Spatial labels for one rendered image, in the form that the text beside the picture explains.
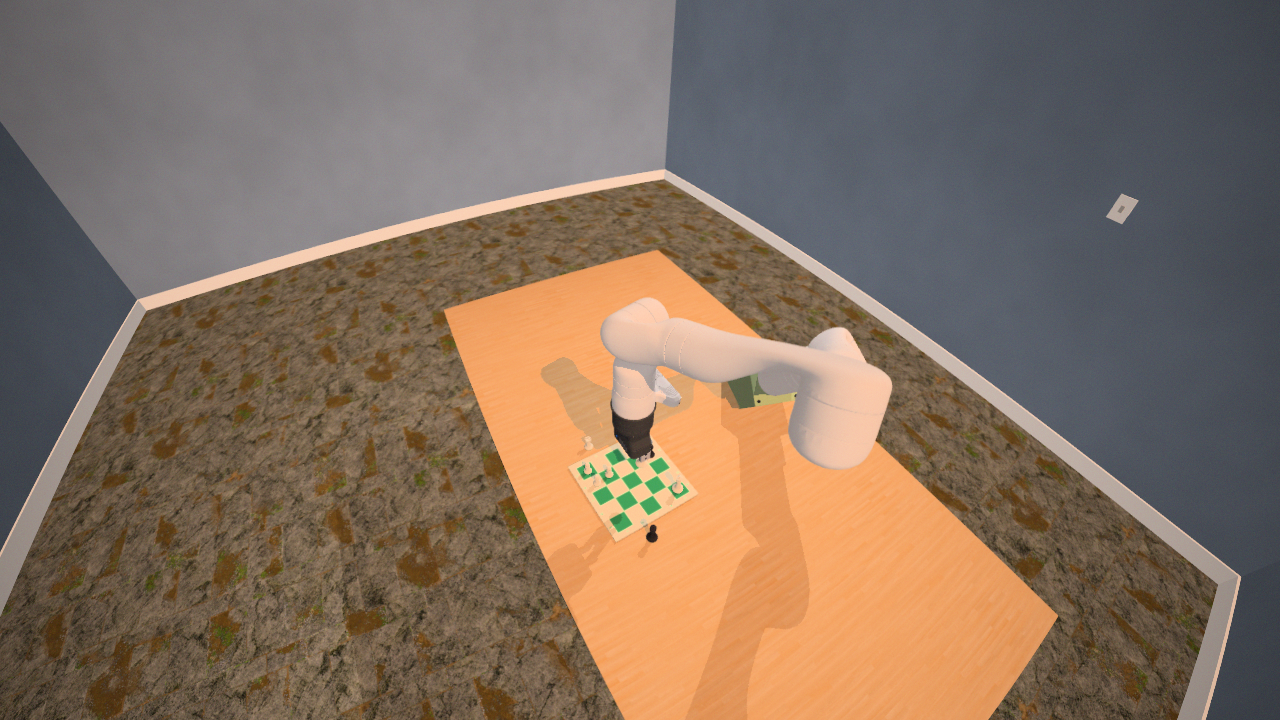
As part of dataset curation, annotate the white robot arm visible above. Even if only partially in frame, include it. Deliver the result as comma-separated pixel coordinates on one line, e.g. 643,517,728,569
600,299,892,470

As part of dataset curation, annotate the green and cream chessboard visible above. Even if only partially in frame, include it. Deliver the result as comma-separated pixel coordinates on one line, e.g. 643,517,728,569
570,438,698,542

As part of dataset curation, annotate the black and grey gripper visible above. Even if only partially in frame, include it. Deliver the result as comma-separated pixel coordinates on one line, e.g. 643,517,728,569
611,369,681,462

